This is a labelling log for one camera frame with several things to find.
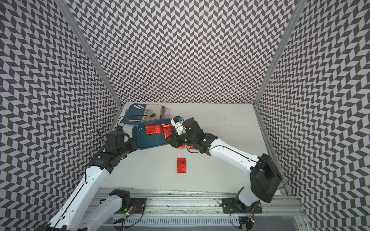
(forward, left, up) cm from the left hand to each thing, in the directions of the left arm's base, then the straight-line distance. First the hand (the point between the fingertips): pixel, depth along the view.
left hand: (136, 143), depth 79 cm
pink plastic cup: (+34, -11, -13) cm, 38 cm away
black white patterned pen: (+26, +23, -16) cm, 38 cm away
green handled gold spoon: (+30, +5, -15) cm, 34 cm away
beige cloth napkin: (+40, -2, -16) cm, 43 cm away
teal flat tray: (+36, +14, -15) cm, 41 cm away
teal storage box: (+7, 0, -10) cm, 12 cm away
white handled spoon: (+37, +5, -16) cm, 41 cm away
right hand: (-2, -19, +4) cm, 19 cm away
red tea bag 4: (+10, -16, -3) cm, 20 cm away
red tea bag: (-7, -27, +8) cm, 29 cm away
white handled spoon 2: (+38, +3, -16) cm, 41 cm away
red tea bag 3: (-7, -24, -15) cm, 30 cm away
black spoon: (+32, +1, -14) cm, 35 cm away
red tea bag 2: (+10, -7, -2) cm, 12 cm away
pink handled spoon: (+28, +12, -15) cm, 34 cm away
